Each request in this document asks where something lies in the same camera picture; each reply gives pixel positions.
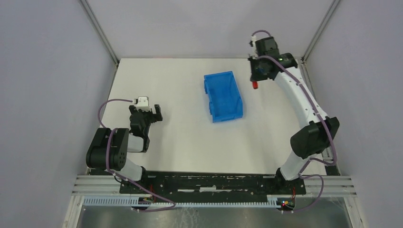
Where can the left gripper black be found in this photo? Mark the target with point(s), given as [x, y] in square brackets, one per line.
[147, 114]

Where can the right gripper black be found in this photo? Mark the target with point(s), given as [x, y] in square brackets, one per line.
[259, 72]

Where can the red-handled black screwdriver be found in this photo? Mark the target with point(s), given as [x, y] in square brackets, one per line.
[255, 84]

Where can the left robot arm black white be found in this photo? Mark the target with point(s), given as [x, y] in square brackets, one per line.
[109, 148]

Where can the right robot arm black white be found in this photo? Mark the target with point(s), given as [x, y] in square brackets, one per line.
[317, 129]

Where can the blue plastic storage bin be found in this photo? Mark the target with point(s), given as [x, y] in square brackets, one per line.
[225, 102]

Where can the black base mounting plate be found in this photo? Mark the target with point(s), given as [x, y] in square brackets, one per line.
[198, 187]

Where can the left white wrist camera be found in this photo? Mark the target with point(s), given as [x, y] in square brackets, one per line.
[142, 104]

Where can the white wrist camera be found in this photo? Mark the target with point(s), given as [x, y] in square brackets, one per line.
[142, 104]
[252, 42]

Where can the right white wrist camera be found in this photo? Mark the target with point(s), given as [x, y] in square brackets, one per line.
[252, 42]

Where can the right rear aluminium post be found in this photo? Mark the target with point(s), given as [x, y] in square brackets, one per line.
[323, 24]

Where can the aluminium post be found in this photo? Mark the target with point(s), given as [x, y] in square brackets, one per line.
[323, 24]
[100, 32]

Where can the right side aluminium rail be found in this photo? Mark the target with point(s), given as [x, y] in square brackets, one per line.
[327, 153]

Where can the left rear aluminium post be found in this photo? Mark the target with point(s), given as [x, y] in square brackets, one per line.
[100, 32]

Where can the white slotted cable duct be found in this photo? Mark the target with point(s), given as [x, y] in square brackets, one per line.
[132, 201]

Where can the aluminium front frame rail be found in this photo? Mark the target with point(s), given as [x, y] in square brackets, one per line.
[334, 186]

